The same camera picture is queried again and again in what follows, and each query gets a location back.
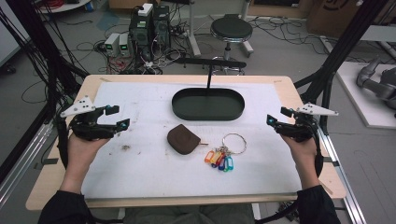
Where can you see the person's left hand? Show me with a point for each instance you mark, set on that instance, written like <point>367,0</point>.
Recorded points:
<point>83,149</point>

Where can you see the person's right hand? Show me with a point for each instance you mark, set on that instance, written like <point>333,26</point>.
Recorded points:
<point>299,149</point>

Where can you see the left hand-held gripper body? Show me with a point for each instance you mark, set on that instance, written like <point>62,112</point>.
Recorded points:
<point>88,126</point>

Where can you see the black round stool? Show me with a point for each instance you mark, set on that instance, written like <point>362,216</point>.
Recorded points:
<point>231,31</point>

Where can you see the person's lap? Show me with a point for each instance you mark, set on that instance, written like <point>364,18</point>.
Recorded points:
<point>190,216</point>

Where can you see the white power supply unit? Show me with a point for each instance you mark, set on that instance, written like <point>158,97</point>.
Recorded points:
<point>112,44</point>
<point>124,44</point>

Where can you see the cardboard box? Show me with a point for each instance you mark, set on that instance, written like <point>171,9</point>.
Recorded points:
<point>333,14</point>

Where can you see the brown leather key pouch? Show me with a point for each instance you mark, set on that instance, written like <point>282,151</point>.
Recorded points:
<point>183,139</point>

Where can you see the aluminium rail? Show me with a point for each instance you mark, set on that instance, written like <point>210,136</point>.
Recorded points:
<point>21,161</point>
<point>339,174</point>

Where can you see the black computer tower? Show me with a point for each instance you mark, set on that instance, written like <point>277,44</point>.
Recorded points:
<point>140,34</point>
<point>162,26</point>

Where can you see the black camera stand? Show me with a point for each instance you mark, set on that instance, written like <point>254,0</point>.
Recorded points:
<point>211,67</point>

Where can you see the white platform board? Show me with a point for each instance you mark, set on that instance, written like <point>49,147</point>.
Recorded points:
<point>358,99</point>

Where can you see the white table mat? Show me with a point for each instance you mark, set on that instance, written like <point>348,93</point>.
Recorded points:
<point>186,174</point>

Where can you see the black oval tray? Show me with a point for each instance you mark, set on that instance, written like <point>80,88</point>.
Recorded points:
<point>208,105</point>

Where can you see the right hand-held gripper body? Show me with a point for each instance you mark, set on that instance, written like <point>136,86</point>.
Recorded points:
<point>303,124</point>

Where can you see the white box on tower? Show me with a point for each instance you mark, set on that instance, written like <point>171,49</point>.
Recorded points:
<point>145,9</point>

